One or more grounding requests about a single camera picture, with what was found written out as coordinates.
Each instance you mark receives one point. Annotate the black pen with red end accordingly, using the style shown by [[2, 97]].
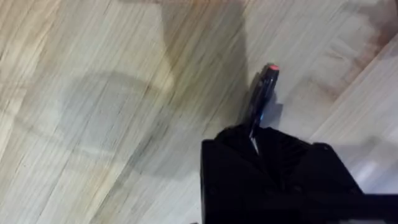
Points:
[[261, 93]]

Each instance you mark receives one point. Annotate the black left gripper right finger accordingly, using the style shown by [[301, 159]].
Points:
[[298, 168]]

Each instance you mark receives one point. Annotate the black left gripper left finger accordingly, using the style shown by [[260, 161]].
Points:
[[230, 174]]

